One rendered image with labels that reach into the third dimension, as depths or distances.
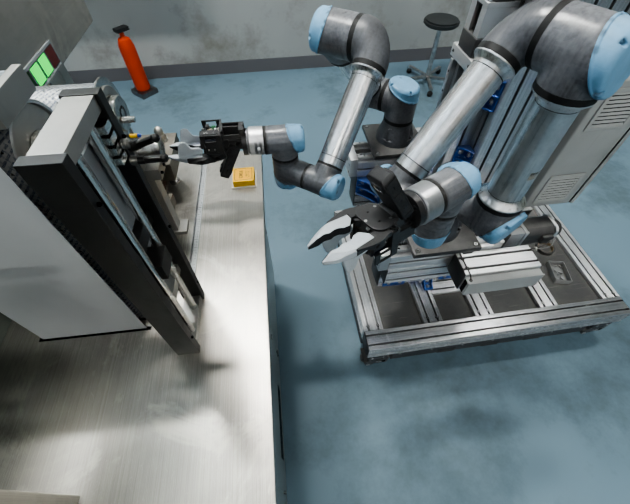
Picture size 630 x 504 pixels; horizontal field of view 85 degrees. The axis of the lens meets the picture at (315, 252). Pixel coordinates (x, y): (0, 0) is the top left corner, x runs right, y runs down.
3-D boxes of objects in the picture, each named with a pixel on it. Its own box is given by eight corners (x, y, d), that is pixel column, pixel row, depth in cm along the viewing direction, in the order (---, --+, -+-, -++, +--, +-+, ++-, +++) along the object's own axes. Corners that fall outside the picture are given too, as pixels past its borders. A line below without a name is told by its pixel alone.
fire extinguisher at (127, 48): (160, 85, 332) (136, 21, 288) (157, 98, 317) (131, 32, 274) (134, 87, 330) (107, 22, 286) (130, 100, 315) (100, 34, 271)
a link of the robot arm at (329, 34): (384, 116, 139) (346, 51, 88) (351, 106, 144) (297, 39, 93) (396, 86, 137) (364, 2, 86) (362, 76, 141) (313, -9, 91)
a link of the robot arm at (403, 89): (407, 127, 130) (415, 93, 120) (375, 117, 135) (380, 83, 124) (418, 112, 137) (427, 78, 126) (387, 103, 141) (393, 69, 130)
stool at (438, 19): (434, 68, 354) (451, 5, 310) (459, 93, 323) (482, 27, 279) (389, 74, 346) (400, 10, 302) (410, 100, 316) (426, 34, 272)
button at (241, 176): (255, 185, 113) (254, 180, 111) (233, 187, 113) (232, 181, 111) (254, 172, 117) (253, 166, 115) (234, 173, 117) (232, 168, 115)
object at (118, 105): (132, 115, 81) (128, 138, 78) (124, 115, 81) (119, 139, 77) (117, 87, 74) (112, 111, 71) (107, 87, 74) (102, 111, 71)
